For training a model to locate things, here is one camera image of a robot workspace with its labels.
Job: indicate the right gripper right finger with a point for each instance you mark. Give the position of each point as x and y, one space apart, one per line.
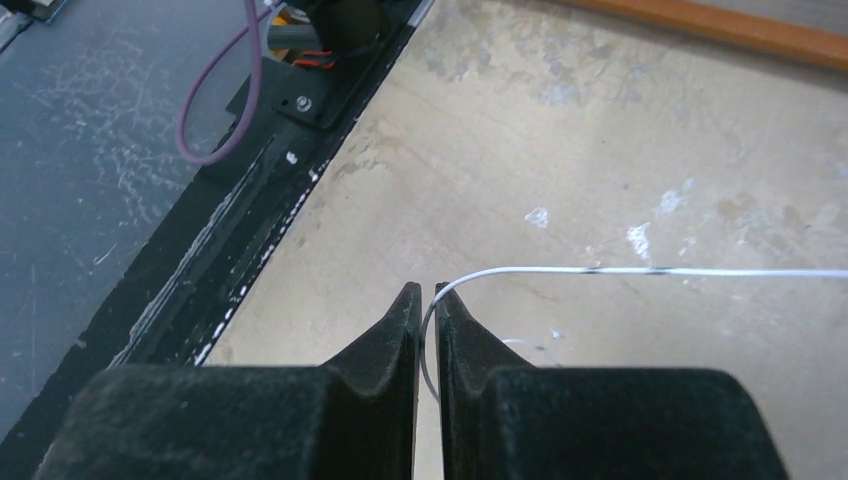
504 418

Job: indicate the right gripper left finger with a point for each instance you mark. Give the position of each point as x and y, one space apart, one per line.
351 417

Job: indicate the wooden rack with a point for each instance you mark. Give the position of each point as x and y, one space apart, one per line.
790 40

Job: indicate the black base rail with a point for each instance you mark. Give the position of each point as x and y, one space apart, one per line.
101 217

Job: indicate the aluminium frame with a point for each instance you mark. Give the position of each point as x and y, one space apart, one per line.
19 15

